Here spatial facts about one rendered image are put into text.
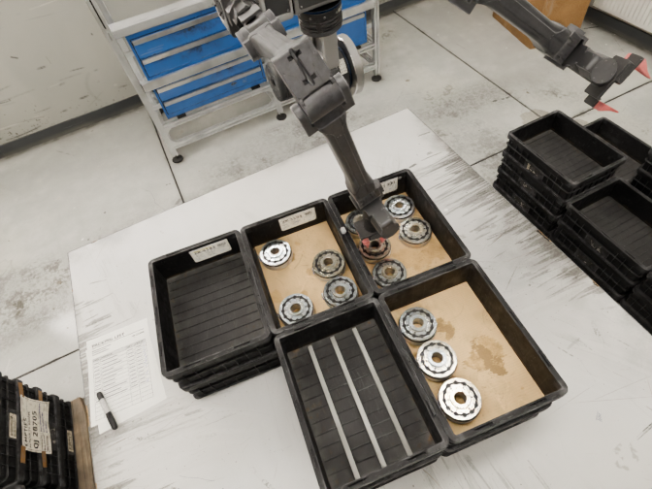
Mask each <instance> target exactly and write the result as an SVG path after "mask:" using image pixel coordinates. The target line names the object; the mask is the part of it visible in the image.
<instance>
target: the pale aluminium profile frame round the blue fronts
mask: <svg viewBox="0 0 652 489"><path fill-rule="evenodd" d="M85 1H86V3H87V5H88V7H89V9H90V10H91V12H92V13H93V15H94V17H95V18H96V20H97V22H98V24H99V25H100V27H101V29H102V31H103V33H104V34H105V36H106V38H107V40H108V41H109V43H110V45H111V47H112V49H113V50H114V53H115V55H116V57H117V58H118V60H119V62H120V64H121V65H122V67H123V69H124V71H125V73H126V74H127V76H128V78H129V80H130V81H131V82H132V84H133V86H134V88H135V89H136V91H137V93H138V95H139V97H140V98H141V100H142V102H143V104H144V105H145V107H146V109H147V112H148V113H149V115H150V117H151V119H152V120H153V122H154V124H155V126H156V128H157V129H158V131H159V133H160V135H161V137H162V138H163V140H164V142H165V144H166V145H167V147H168V149H169V151H170V152H171V153H172V155H173V159H172V161H173V162H174V163H180V162H181V161H182V159H183V157H182V155H179V154H178V152H177V148H179V147H183V146H186V145H188V144H191V143H193V142H196V141H198V140H201V139H203V138H206V137H208V136H210V135H212V134H215V133H217V132H220V131H222V130H225V129H227V128H229V127H232V126H234V125H237V124H239V123H242V122H244V121H247V120H249V119H252V118H254V117H257V116H259V115H261V114H265V113H267V112H270V111H272V110H275V109H277V112H278V115H277V120H285V119H286V118H287V115H286V114H284V113H283V108H282V106H285V105H287V104H290V103H292V102H295V99H294V98H291V99H288V100H285V101H282V102H280V101H279V100H278V99H277V97H276V95H275V94H274V92H273V91H272V88H271V86H270V83H269V80H268V77H267V73H266V63H267V62H270V60H269V59H268V58H266V57H262V58H261V60H262V62H263V61H264V62H265V63H264V64H263V68H264V72H265V76H266V80H267V82H265V81H264V82H262V83H260V84H257V85H255V86H252V87H251V88H250V89H247V90H245V91H242V92H240V93H237V94H234V95H232V96H229V97H227V98H224V99H222V100H219V101H216V102H214V103H211V104H209V105H206V106H204V107H202V108H199V109H197V110H194V111H192V112H189V113H184V114H179V115H177V117H174V118H172V119H169V120H167V121H164V120H163V117H162V115H161V114H163V112H164V111H163V109H161V108H162V107H161V105H160V103H159V104H157V103H156V102H157V101H158V99H157V98H156V96H155V94H154V92H152V90H153V89H156V88H159V87H161V86H164V85H167V84H169V83H172V82H176V81H179V80H182V79H184V78H187V77H190V76H192V75H195V74H197V73H200V72H203V71H205V70H208V69H210V68H213V67H215V66H218V65H221V64H224V63H226V62H229V61H232V60H234V59H237V58H240V57H243V56H245V55H247V52H246V51H245V49H244V47H240V48H238V49H233V50H230V51H228V52H225V53H222V54H220V55H217V56H215V57H212V58H209V59H206V60H204V61H201V62H198V63H196V64H193V65H190V66H188V67H185V68H182V69H179V70H177V71H175V72H172V73H170V74H167V75H164V76H162V77H159V78H156V79H153V80H151V81H148V80H147V77H146V76H143V75H142V73H141V72H140V70H139V68H138V66H137V64H136V62H135V60H134V58H133V56H134V55H135V54H134V53H133V51H132V50H129V49H128V47H127V46H126V44H125V42H124V40H123V38H120V39H117V40H116V39H115V37H114V35H113V33H112V31H111V28H110V26H109V25H110V24H113V23H114V21H113V19H112V17H111V15H110V13H109V11H108V9H107V7H106V5H105V4H104V2H103V0H85ZM369 9H372V23H369V24H367V29H370V28H372V35H371V34H370V33H369V32H367V43H366V44H365V45H362V46H357V47H356V48H357V50H358V52H359V54H360V55H361V56H362V57H363V58H364V59H365V60H366V61H367V62H369V64H367V65H364V66H363V69H364V74H365V73H368V72H370V71H373V74H375V75H374V76H372V81H373V82H379V81H380V80H381V76H380V75H378V74H379V2H378V0H368V1H365V2H363V3H360V4H357V5H354V6H352V7H349V8H346V9H344V10H342V19H345V18H347V17H350V16H354V15H357V14H360V13H362V12H365V11H367V10H369ZM100 10H101V11H100ZM101 12H102V13H101ZM107 32H109V34H110V36H111V37H112V39H113V40H112V41H111V39H110V37H109V35H108V33H107ZM286 33H287V35H286V37H287V38H289V39H292V38H294V37H297V36H300V35H302V34H303V32H302V31H301V28H300V25H299V26H297V27H294V28H291V29H288V30H286ZM369 50H372V51H373V56H371V55H370V54H369V53H368V51H369ZM131 67H132V68H131ZM132 69H133V70H132ZM265 91H266V93H267V94H268V96H269V97H270V98H271V100H272V101H271V102H270V103H269V104H267V105H264V106H262V107H259V108H257V109H254V110H252V111H249V112H247V113H244V114H240V115H237V116H235V117H232V118H230V119H227V120H225V121H222V122H220V123H217V124H216V125H213V126H211V127H208V128H206V129H203V130H201V131H198V132H196V133H193V134H191V135H188V136H186V137H183V138H181V139H178V140H175V139H172V138H171V137H170V135H169V131H170V130H171V128H173V127H176V126H178V125H181V124H183V123H185V122H187V121H190V120H193V119H195V118H198V117H200V116H203V115H205V114H209V113H212V112H215V111H217V110H220V109H222V108H225V107H227V106H230V105H232V104H235V103H238V102H240V101H243V100H244V99H247V98H249V97H252V96H254V95H257V94H260V93H262V92H265Z"/></svg>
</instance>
